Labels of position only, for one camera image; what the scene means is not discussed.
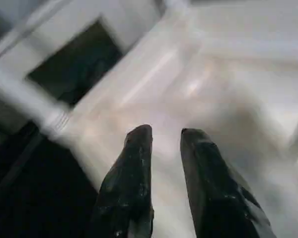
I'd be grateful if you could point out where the white plastic table top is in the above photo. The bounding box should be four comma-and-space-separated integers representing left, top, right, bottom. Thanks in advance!
47, 0, 298, 238

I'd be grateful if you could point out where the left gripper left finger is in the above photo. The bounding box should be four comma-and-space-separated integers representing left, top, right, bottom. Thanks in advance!
88, 124, 155, 238

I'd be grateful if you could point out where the black work mat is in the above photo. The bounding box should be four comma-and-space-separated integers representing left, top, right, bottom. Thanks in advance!
0, 121, 100, 238

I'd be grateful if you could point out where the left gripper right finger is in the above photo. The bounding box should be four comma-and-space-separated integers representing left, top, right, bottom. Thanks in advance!
180, 127, 278, 238

